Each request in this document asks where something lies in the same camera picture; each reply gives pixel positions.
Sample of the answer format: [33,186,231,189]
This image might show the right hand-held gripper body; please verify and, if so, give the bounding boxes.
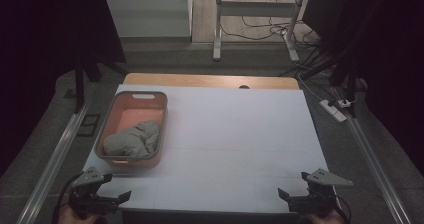
[286,167,354,219]

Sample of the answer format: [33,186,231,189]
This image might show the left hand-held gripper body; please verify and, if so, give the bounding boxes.
[67,166,120,219]

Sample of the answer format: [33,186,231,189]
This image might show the grey cloth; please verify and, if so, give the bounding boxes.
[102,119,162,159]

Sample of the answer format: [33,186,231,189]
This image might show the orange plastic basket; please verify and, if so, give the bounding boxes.
[94,90,169,169]

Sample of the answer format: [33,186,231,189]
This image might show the person's left hand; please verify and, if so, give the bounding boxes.
[57,204,102,224]

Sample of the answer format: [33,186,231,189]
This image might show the person's right hand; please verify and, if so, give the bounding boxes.
[305,209,346,224]

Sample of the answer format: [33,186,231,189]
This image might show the white power strip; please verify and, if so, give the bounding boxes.
[319,98,348,124]

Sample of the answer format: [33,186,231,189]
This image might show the white table cover sheet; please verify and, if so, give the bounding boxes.
[82,84,342,215]

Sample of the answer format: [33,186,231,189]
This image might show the black tripod stand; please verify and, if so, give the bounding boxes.
[301,47,369,119]
[73,48,128,114]

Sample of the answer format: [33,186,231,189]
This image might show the black curtain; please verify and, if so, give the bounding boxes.
[303,0,424,177]
[0,0,127,178]

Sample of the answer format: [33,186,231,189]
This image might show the white cabinet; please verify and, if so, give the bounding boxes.
[102,0,194,39]

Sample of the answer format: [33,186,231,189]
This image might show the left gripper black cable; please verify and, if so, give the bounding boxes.
[50,172,84,224]

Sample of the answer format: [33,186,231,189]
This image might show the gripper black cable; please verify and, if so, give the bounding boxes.
[50,172,84,224]
[332,193,353,224]

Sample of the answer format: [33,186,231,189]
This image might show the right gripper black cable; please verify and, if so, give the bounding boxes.
[332,193,353,224]

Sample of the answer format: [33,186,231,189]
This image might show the aluminium floor rail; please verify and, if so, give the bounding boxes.
[15,97,93,224]
[333,87,413,224]

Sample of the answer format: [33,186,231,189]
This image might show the black floor socket frame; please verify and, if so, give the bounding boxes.
[77,113,102,138]

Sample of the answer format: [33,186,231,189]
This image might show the black floor cables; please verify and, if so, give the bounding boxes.
[219,0,359,108]

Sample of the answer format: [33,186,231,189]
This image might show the white metal desk frame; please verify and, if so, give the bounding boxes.
[212,0,307,63]

